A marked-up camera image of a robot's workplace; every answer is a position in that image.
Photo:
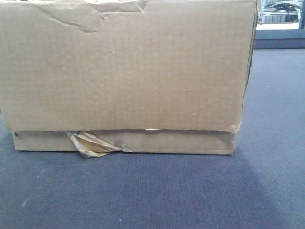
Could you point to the brown cardboard carton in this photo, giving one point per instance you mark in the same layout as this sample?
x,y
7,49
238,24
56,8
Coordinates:
x,y
138,76

